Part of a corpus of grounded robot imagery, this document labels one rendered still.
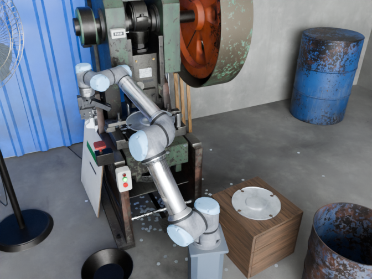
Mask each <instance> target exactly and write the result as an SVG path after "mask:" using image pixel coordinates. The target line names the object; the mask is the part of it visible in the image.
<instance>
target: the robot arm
mask: <svg viewBox="0 0 372 279"><path fill-rule="evenodd" d="M75 71H76V73H75V74H76V78H77V84H78V88H79V95H77V102H78V108H79V114H80V115H81V119H82V120H83V119H86V120H87V119H88V120H87V121H85V125H86V128H94V129H95V132H96V131H97V129H98V121H97V109H96V107H99V108H101V109H104V110H106V111H109V112H110V111H111V110H112V106H111V105H110V104H108V103H106V102H103V101H101V100H98V99H96V98H94V97H95V90H97V91H105V90H106V89H108V87H109V86H110V85H113V84H117V85H118V86H119V87H120V88H121V90H122V91H123V92H124V93H125V94H126V95H127V96H128V98H129V99H130V100H131V101H132V102H133V103H134V104H135V106H136V107H137V108H138V109H139V110H140V111H141V112H142V113H143V115H144V116H145V117H146V119H147V120H148V121H149V122H150V126H149V127H147V128H144V129H142V130H139V131H137V132H136V133H134V134H133V135H132V136H131V137H130V140H129V149H130V152H131V154H132V156H133V157H134V158H135V160H137V161H141V163H142V164H144V165H146V166H147V168H148V170H149V172H150V174H151V176H152V179H153V181H154V183H155V185H156V187H157V189H158V192H159V194H160V196H161V198H162V200H163V202H164V205H165V207H166V209H167V211H168V214H169V217H168V222H169V224H170V225H169V226H168V227H167V233H168V235H169V236H170V238H171V239H172V240H173V241H174V242H175V243H176V244H178V245H180V246H188V245H189V244H190V243H192V244H193V245H194V246H195V247H197V248H198V249H201V250H212V249H214V248H216V247H218V246H219V245H220V243H221V232H220V230H219V213H220V209H219V204H218V202H217V201H216V200H214V199H212V198H208V197H201V198H198V199H197V200H196V201H195V203H194V208H193V209H191V208H190V207H187V206H186V204H185V201H184V199H183V197H182V195H181V193H180V190H179V188H178V186H177V184H176V182H175V180H174V177H173V175H172V172H171V170H170V169H169V166H168V164H167V161H166V159H165V156H166V151H165V149H164V148H166V147H168V146H169V145H170V144H171V143H172V142H173V140H174V137H175V127H174V123H173V121H172V119H171V118H170V116H169V115H168V114H167V113H166V112H162V111H161V110H160V108H159V107H158V106H157V105H156V104H155V103H154V102H153V101H152V100H151V99H150V97H149V96H148V95H147V94H146V93H145V92H144V91H143V90H142V89H141V87H140V86H139V85H138V84H137V83H136V82H135V81H134V79H133V78H131V76H132V72H131V70H130V68H129V67H128V66H127V65H119V66H116V67H114V68H110V69H107V70H103V71H99V72H97V73H96V72H94V71H92V68H91V65H90V64H89V63H80V64H77V65H76V66H75Z"/></svg>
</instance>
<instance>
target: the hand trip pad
mask: <svg viewBox="0 0 372 279"><path fill-rule="evenodd" d="M93 145H94V147H95V149H96V150H99V152H101V151H102V149H104V148H106V145H105V142H104V141H97V142H94V143H93Z"/></svg>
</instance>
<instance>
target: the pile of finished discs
mask: <svg viewBox="0 0 372 279"><path fill-rule="evenodd" d="M242 190H243V191H244V192H241V190H238V191H236V192H235V193H234V195H233V196H232V205H233V207H234V209H235V210H236V211H237V210H238V209H240V210H241V212H239V211H238V213H239V214H241V215H242V216H244V217H246V218H249V219H254V220H267V219H270V218H272V217H270V216H269V215H270V214H271V215H273V217H274V216H276V215H277V214H278V213H279V212H280V210H281V202H280V200H279V198H278V197H277V196H276V195H274V196H273V197H271V196H270V195H273V194H272V192H270V191H269V190H266V189H264V188H259V187H246V188H242Z"/></svg>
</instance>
